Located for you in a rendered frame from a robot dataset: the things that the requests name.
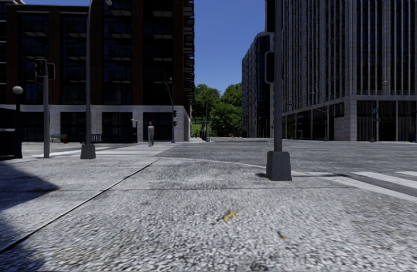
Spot red brick building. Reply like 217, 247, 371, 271
0, 0, 195, 143

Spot glass tower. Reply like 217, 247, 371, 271
241, 32, 275, 138

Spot trees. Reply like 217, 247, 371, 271
191, 83, 244, 138

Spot pale concrete building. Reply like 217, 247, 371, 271
265, 0, 417, 142

